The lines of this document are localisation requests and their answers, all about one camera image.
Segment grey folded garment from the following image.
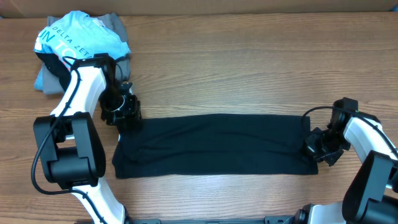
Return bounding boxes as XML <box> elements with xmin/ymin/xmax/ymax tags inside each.
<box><xmin>41</xmin><ymin>12</ymin><xmax>131</xmax><ymax>95</ymax></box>

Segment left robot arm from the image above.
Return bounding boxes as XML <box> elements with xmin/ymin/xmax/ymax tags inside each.
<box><xmin>30</xmin><ymin>54</ymin><xmax>142</xmax><ymax>224</ymax></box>

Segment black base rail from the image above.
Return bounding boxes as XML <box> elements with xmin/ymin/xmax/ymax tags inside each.
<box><xmin>127</xmin><ymin>215</ymin><xmax>294</xmax><ymax>224</ymax></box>

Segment black t-shirt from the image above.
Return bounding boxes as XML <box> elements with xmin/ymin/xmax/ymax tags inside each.
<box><xmin>112</xmin><ymin>114</ymin><xmax>318</xmax><ymax>179</ymax></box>

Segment black folded garment in pile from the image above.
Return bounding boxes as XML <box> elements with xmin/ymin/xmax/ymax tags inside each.
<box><xmin>36</xmin><ymin>52</ymin><xmax>71</xmax><ymax>90</ymax></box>

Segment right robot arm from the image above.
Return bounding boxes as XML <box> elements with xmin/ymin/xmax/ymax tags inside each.
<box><xmin>288</xmin><ymin>98</ymin><xmax>397</xmax><ymax>224</ymax></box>

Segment light blue printed t-shirt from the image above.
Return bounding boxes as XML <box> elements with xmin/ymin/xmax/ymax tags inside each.
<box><xmin>34</xmin><ymin>11</ymin><xmax>131</xmax><ymax>69</ymax></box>

